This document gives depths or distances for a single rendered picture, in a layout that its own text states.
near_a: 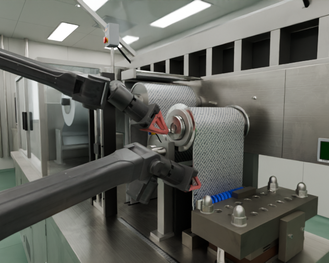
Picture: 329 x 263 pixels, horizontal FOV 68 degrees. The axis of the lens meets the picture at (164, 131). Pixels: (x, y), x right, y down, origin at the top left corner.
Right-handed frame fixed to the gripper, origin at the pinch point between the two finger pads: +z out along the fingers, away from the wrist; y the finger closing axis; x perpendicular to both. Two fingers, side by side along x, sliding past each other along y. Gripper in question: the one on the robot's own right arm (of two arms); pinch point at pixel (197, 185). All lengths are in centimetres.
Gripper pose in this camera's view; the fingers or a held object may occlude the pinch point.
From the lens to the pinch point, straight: 75.2
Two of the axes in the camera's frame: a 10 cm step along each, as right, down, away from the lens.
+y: 6.0, 0.8, -8.0
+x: 3.9, -9.0, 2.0
